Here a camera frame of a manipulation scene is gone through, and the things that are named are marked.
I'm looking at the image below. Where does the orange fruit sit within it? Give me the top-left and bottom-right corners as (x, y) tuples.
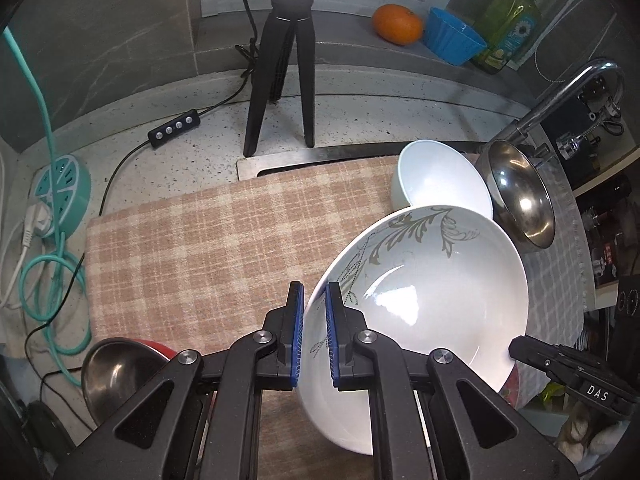
(371, 4), (424, 45)

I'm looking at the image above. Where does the large stainless steel bowl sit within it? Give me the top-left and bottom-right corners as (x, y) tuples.
(475, 140), (557, 252)

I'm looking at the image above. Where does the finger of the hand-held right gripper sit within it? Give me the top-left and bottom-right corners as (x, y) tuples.
(508, 336), (571, 383)

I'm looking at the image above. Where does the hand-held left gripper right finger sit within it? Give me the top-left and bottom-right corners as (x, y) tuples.
(325, 281), (586, 480)

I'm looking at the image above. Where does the black ring light cable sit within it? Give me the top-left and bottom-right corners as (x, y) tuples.
(100, 0), (261, 216)

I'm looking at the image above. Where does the green dish soap bottle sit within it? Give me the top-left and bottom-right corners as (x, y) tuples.
(470, 0), (551, 75)

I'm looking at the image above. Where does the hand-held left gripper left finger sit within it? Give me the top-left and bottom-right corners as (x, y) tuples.
(52, 280), (306, 480)

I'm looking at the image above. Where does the chrome kitchen faucet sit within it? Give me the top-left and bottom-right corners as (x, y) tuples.
(487, 58), (626, 161)

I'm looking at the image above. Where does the red steel-lined cup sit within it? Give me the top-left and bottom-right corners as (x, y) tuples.
(81, 337), (177, 426)

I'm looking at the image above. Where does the beige checkered cloth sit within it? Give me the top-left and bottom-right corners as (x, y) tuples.
(86, 152), (596, 480)

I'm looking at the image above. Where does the blue ribbed cup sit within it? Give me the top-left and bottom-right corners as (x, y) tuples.
(424, 6), (488, 67)

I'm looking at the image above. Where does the black tripod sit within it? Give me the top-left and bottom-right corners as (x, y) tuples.
(242, 0), (317, 157)

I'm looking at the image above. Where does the white power plug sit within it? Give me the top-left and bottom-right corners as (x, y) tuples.
(20, 202), (53, 246)

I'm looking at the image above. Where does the light blue bowl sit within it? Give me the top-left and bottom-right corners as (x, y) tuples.
(390, 140), (495, 221)

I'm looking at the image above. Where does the white plate with grey pattern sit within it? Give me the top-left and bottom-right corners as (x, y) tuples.
(296, 204), (528, 457)

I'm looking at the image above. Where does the black inline remote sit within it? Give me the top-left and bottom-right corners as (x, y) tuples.
(148, 108), (202, 151)

